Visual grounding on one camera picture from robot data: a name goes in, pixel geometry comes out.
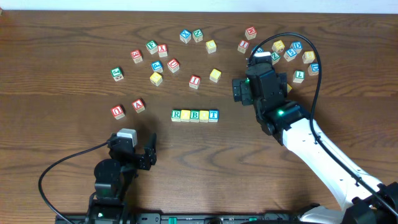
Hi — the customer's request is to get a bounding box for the green J block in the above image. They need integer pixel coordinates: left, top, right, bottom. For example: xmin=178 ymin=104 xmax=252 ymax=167
xmin=111 ymin=67 xmax=124 ymax=82

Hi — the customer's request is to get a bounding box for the blue T block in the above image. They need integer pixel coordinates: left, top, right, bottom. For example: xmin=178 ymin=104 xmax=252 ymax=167
xmin=208 ymin=110 xmax=220 ymax=123

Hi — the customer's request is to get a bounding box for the green N block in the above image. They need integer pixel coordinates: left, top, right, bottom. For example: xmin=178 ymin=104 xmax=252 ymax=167
xmin=192 ymin=29 xmax=203 ymax=42

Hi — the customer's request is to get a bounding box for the blue P block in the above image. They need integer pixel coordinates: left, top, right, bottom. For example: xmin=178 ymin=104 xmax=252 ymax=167
xmin=151 ymin=60 xmax=163 ymax=73

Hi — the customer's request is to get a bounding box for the yellow G block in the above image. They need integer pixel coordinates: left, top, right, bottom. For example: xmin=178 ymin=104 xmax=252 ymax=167
xmin=150 ymin=72 xmax=163 ymax=86

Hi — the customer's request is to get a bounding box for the blue D block right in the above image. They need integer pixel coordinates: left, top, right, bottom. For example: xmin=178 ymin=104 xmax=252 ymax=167
xmin=308 ymin=63 xmax=319 ymax=76

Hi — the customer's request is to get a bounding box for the blue D block far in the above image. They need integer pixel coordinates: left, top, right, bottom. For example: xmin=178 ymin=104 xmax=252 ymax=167
xmin=290 ymin=41 xmax=303 ymax=54

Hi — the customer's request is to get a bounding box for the green R block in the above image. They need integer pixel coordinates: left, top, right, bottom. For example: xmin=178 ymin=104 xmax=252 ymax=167
xmin=171 ymin=110 xmax=181 ymax=122

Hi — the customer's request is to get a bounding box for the red A block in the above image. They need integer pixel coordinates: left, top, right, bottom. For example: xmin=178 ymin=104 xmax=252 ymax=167
xmin=132 ymin=99 xmax=146 ymax=113

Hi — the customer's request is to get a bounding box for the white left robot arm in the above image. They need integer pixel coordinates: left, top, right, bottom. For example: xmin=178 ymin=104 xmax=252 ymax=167
xmin=83 ymin=129 xmax=157 ymax=224

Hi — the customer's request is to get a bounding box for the blue X block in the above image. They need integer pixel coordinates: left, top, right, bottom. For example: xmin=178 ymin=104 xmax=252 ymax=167
xmin=180 ymin=29 xmax=192 ymax=44

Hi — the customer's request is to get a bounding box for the yellow O block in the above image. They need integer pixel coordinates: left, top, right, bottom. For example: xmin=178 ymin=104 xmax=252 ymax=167
xmin=180 ymin=110 xmax=191 ymax=122

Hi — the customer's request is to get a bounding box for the red I block lower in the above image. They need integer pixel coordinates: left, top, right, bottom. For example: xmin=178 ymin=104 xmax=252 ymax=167
xmin=188 ymin=75 xmax=201 ymax=90

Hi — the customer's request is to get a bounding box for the green 7 block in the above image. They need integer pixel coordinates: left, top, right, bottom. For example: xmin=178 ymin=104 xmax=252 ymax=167
xmin=292 ymin=70 xmax=305 ymax=83

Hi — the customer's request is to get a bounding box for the yellow block with ball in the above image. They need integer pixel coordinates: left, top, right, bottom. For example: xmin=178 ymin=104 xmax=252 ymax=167
xmin=272 ymin=40 xmax=285 ymax=54

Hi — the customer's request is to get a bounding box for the red I block upper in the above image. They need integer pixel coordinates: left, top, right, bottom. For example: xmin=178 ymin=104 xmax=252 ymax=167
xmin=238 ymin=40 xmax=249 ymax=54

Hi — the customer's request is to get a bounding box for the red U block lower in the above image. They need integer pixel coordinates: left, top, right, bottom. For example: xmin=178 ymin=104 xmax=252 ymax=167
xmin=111 ymin=105 xmax=125 ymax=119

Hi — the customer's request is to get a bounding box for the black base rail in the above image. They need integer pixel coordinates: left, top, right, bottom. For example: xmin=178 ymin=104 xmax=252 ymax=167
xmin=67 ymin=213 xmax=303 ymax=224

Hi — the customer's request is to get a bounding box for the blue 5 block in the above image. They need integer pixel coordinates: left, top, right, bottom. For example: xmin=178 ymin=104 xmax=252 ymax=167
xmin=284 ymin=49 xmax=297 ymax=62

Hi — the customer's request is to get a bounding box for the blue L block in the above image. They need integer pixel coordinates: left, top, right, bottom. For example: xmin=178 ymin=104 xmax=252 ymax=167
xmin=251 ymin=45 xmax=264 ymax=53

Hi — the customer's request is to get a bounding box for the red i block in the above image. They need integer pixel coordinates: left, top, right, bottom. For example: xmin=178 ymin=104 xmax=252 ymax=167
xmin=238 ymin=40 xmax=249 ymax=54
xmin=188 ymin=75 xmax=201 ymax=90

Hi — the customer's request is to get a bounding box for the green Z block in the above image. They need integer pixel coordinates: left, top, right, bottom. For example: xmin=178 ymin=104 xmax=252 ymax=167
xmin=271 ymin=52 xmax=280 ymax=65

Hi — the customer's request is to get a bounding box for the red u block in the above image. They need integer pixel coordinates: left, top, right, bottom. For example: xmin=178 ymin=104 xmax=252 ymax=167
xmin=111 ymin=105 xmax=125 ymax=119
xmin=167 ymin=58 xmax=180 ymax=73

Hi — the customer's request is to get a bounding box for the red Y block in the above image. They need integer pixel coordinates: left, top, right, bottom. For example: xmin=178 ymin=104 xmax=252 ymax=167
xmin=157 ymin=44 xmax=168 ymax=57

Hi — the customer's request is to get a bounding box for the yellow 8 block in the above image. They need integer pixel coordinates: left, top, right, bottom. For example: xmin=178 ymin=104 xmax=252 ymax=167
xmin=302 ymin=51 xmax=316 ymax=64

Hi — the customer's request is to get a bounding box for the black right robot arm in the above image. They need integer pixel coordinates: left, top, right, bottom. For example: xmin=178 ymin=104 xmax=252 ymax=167
xmin=232 ymin=72 xmax=397 ymax=223

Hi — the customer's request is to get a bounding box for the green F block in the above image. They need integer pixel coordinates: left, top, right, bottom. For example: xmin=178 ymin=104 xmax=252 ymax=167
xmin=146 ymin=40 xmax=158 ymax=55

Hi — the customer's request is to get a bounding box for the yellow K block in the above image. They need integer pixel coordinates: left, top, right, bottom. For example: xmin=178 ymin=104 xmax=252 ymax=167
xmin=287 ymin=84 xmax=292 ymax=93

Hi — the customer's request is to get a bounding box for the blue d block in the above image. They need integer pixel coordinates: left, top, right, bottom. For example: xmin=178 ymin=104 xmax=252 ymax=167
xmin=308 ymin=63 xmax=319 ymax=76
xmin=290 ymin=41 xmax=303 ymax=54

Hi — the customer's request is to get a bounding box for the green B block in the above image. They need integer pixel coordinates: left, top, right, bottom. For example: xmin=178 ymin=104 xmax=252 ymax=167
xmin=190 ymin=110 xmax=200 ymax=123

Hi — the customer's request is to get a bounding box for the red U block upper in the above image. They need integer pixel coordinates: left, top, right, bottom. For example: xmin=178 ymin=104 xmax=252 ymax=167
xmin=167 ymin=58 xmax=180 ymax=73

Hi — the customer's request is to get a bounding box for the red block far left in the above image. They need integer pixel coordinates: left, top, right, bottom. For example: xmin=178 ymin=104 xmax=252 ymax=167
xmin=131 ymin=50 xmax=143 ymax=63

